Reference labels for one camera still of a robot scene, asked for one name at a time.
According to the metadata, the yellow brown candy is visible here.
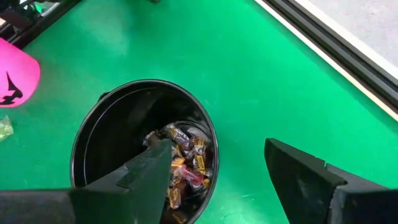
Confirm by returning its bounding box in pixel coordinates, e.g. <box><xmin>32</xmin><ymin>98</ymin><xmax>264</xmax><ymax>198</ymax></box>
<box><xmin>192</xmin><ymin>154</ymin><xmax>208</xmax><ymax>175</ymax></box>
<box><xmin>167</xmin><ymin>186</ymin><xmax>183</xmax><ymax>210</ymax></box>
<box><xmin>190</xmin><ymin>136</ymin><xmax>206</xmax><ymax>151</ymax></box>

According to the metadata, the purple silver candy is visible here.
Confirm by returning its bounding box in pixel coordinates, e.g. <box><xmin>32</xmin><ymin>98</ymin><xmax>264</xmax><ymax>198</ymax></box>
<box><xmin>161</xmin><ymin>123</ymin><xmax>191</xmax><ymax>152</ymax></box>

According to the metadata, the red candy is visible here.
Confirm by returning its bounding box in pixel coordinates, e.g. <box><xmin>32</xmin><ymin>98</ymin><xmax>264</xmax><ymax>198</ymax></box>
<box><xmin>177</xmin><ymin>164</ymin><xmax>205</xmax><ymax>188</ymax></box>

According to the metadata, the pink halloween bucket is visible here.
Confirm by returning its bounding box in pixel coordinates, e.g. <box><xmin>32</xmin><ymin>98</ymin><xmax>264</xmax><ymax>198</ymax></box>
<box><xmin>0</xmin><ymin>37</ymin><xmax>42</xmax><ymax>108</ymax></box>

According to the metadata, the black table edge frame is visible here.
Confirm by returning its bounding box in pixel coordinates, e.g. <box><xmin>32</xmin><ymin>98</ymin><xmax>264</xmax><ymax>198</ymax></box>
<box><xmin>0</xmin><ymin>0</ymin><xmax>398</xmax><ymax>118</ymax></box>

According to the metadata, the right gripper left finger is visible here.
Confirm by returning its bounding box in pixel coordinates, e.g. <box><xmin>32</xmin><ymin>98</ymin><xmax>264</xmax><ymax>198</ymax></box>
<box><xmin>70</xmin><ymin>138</ymin><xmax>174</xmax><ymax>224</ymax></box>

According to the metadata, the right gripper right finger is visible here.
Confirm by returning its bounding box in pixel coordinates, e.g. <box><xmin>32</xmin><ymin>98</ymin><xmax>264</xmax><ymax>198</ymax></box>
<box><xmin>264</xmin><ymin>138</ymin><xmax>398</xmax><ymax>224</ymax></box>

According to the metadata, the blue yellow candy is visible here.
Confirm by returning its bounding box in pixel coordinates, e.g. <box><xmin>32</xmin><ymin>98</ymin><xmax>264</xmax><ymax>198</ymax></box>
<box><xmin>0</xmin><ymin>114</ymin><xmax>15</xmax><ymax>143</ymax></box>

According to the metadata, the black halloween face bucket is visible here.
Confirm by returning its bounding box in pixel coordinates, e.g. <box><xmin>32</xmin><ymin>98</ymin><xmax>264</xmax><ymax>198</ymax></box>
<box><xmin>70</xmin><ymin>79</ymin><xmax>220</xmax><ymax>224</ymax></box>

